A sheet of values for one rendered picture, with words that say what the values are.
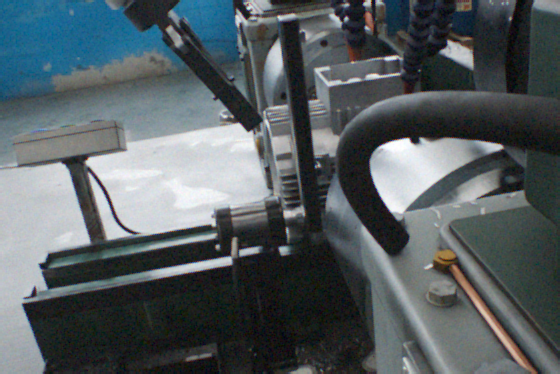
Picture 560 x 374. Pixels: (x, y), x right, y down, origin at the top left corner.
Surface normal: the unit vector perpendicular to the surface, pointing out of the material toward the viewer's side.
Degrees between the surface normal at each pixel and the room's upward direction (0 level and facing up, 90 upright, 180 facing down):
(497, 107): 52
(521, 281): 0
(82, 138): 67
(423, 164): 28
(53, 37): 90
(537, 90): 90
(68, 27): 90
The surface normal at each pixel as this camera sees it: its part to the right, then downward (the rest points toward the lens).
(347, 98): 0.12, 0.40
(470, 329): -0.13, -0.90
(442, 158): -0.47, -0.78
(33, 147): 0.07, 0.01
